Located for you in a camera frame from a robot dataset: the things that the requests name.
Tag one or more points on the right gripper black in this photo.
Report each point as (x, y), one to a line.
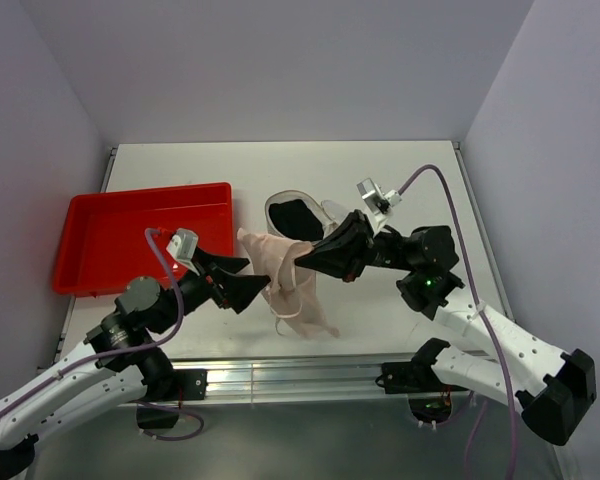
(333, 256)

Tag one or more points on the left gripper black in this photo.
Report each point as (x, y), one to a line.
(238, 289)

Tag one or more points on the black bra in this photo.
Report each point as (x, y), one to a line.
(293, 219)

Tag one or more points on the pink bra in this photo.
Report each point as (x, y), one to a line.
(292, 291)

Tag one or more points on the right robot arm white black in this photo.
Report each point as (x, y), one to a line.
(549, 388)

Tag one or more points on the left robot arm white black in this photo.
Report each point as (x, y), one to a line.
(144, 308)

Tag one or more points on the red plastic tray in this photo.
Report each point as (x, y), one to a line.
(103, 245)

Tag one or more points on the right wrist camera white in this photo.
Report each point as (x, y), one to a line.
(379, 205)

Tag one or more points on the aluminium frame rail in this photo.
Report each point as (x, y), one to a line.
(290, 377)

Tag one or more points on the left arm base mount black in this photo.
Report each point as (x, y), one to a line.
(158, 414)

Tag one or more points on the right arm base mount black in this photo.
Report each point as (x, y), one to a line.
(411, 378)

